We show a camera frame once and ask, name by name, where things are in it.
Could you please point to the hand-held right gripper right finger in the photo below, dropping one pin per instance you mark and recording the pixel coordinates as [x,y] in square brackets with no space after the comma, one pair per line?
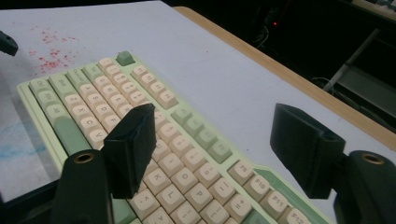
[306,149]

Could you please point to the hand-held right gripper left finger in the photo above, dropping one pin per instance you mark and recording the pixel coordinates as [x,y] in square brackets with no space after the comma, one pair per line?
[130,149]

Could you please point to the green and cream keyboard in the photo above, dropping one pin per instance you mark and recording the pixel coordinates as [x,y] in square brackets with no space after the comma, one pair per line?
[183,179]

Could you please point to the white table mat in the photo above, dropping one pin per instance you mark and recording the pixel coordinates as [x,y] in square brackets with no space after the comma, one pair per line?
[218,62]

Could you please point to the black device with red light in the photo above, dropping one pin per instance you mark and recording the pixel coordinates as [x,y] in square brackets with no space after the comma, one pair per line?
[275,23]

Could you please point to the white table frame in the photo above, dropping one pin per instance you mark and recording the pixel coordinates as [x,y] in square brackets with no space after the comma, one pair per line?
[367,84]

